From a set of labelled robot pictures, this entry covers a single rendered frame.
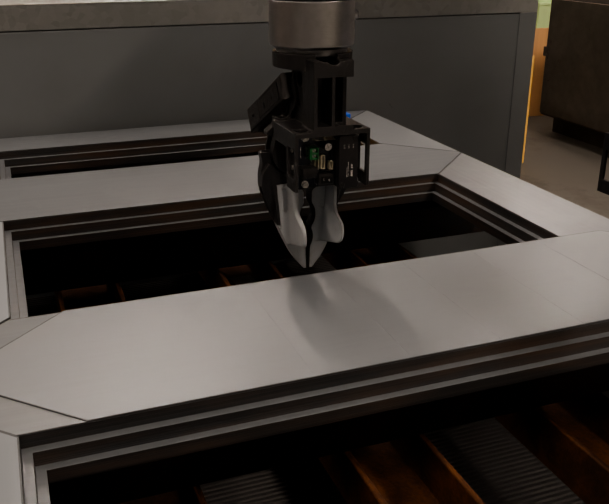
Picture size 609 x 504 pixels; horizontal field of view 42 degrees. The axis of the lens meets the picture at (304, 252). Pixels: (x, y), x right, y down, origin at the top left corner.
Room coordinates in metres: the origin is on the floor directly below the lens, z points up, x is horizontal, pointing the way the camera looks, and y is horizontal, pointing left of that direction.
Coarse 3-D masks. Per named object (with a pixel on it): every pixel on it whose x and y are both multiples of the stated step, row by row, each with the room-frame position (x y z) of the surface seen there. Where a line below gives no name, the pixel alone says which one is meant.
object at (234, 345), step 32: (224, 288) 0.67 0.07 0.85; (192, 320) 0.60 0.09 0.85; (224, 320) 0.60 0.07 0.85; (256, 320) 0.60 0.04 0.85; (192, 352) 0.55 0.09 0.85; (224, 352) 0.55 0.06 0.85; (256, 352) 0.55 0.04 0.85; (288, 352) 0.55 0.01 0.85; (224, 384) 0.50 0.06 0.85; (256, 384) 0.50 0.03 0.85
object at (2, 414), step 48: (96, 144) 1.22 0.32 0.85; (144, 144) 1.24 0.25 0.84; (192, 144) 1.26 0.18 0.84; (240, 144) 1.29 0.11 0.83; (384, 192) 1.01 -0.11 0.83; (432, 192) 1.03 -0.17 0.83; (48, 240) 0.86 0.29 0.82; (96, 240) 0.87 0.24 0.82; (528, 240) 0.84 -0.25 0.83; (0, 336) 0.57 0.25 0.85; (528, 336) 0.57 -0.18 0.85; (576, 336) 0.59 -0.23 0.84; (288, 384) 0.50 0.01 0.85; (336, 384) 0.51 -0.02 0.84; (384, 384) 0.52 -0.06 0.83; (432, 384) 0.53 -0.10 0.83; (480, 384) 0.54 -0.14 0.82; (48, 432) 0.44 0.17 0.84; (96, 432) 0.45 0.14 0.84; (144, 432) 0.46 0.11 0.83; (192, 432) 0.47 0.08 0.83; (240, 432) 0.47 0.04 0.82; (48, 480) 0.43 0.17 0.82
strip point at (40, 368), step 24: (24, 336) 0.57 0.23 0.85; (48, 336) 0.57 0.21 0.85; (0, 360) 0.53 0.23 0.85; (24, 360) 0.53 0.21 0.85; (48, 360) 0.53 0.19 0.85; (72, 360) 0.53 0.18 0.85; (0, 384) 0.50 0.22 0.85; (24, 384) 0.50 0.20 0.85; (48, 384) 0.50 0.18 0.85; (72, 384) 0.50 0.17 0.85; (48, 408) 0.47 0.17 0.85; (72, 408) 0.47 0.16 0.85
